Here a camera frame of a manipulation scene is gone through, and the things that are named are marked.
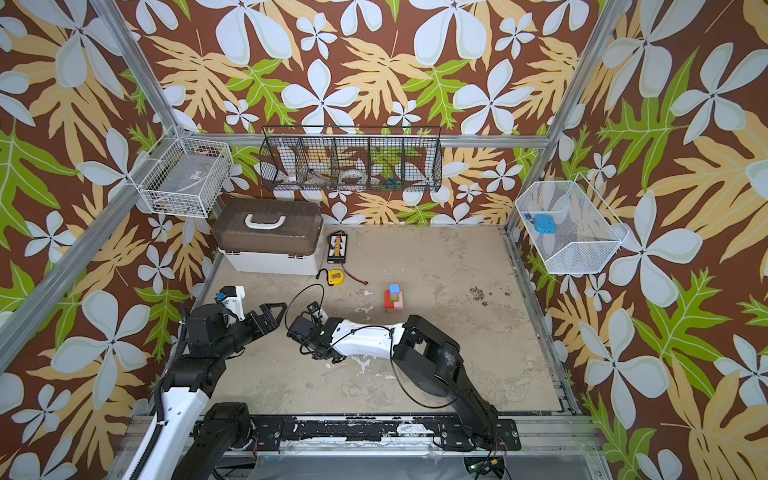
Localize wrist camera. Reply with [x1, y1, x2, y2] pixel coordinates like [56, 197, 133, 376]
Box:
[215, 286, 246, 323]
[307, 301, 328, 325]

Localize white wire basket left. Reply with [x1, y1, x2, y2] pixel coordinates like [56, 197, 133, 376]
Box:
[133, 131, 233, 218]

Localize red block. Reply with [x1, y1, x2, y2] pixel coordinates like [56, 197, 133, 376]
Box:
[384, 290, 395, 311]

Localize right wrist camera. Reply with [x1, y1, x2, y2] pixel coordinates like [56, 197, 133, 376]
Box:
[307, 301, 328, 325]

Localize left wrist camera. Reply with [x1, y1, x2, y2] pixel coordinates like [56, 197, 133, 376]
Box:
[215, 286, 246, 323]

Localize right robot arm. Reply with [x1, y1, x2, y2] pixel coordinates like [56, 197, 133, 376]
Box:
[287, 315, 498, 450]

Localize yellow tape measure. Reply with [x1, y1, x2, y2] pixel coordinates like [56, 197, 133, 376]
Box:
[315, 268, 345, 286]

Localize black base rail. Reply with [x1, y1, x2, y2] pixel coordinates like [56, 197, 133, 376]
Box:
[239, 412, 523, 452]

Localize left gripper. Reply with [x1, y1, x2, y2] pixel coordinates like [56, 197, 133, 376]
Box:
[215, 300, 287, 360]

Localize white mesh basket right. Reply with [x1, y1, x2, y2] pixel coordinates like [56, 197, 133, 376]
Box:
[515, 176, 630, 276]

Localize black wire basket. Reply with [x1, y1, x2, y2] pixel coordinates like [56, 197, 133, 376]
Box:
[257, 126, 444, 192]

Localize brown lid tool box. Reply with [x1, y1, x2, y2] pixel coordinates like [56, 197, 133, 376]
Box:
[212, 198, 324, 276]

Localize blue object in basket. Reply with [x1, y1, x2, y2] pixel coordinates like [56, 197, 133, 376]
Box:
[533, 214, 557, 235]

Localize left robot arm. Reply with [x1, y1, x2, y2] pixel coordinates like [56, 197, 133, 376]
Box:
[126, 302, 287, 479]

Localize black orange battery charger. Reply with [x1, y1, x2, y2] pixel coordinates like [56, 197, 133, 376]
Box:
[327, 230, 348, 264]

